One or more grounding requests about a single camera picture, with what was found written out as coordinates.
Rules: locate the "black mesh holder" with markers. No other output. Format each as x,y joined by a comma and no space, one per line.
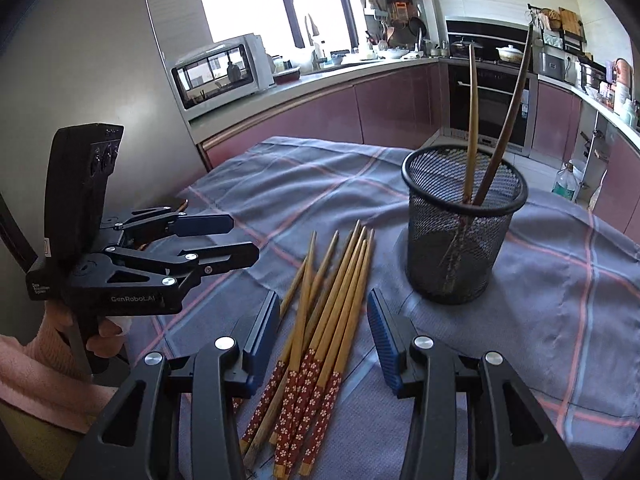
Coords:
450,270

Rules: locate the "black range hood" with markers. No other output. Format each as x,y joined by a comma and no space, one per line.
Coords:
490,26

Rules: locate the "black storage rack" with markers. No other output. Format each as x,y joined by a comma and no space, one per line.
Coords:
570,22

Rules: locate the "bunch of red-patterned bamboo chopsticks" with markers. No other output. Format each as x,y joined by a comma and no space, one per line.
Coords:
325,340

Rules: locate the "white microwave oven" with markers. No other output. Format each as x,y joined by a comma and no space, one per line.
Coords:
250,60

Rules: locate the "person's left forearm pink sleeve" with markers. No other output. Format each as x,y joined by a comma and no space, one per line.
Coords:
30,375

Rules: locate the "white casserole pot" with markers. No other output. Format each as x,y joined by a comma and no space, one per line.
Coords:
510,54

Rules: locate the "dark red bowl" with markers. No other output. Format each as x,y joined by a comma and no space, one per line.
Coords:
287,76

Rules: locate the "long light brown chopstick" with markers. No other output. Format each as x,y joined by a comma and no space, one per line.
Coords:
471,125

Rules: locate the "plastic oil bottle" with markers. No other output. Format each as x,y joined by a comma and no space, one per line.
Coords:
566,182

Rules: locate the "pink kettle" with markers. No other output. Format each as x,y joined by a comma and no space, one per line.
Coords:
624,71

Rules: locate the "long dark brown chopstick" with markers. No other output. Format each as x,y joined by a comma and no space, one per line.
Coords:
510,125

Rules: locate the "hanging frying pan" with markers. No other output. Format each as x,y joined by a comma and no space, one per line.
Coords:
416,26

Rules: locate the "kitchen faucet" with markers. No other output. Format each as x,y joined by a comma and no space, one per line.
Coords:
311,35

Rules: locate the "grey plaid tablecloth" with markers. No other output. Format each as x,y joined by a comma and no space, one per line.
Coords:
525,310

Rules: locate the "black pot with glass lid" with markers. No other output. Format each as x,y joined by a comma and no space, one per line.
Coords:
462,49

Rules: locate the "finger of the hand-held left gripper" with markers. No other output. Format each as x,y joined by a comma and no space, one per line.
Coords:
235,256
205,225

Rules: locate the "olive green clothing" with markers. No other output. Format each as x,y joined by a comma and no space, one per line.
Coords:
30,447

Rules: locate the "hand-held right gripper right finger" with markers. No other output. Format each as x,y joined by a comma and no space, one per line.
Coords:
385,340

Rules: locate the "person's left hand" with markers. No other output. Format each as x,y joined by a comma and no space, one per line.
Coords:
106,336

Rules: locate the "pink kitchen base cabinets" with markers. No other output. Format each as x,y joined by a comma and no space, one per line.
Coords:
555,115
390,105

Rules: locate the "black built-in oven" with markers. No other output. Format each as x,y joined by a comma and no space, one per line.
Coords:
492,105

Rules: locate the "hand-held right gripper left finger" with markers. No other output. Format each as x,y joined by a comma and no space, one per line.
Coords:
265,332

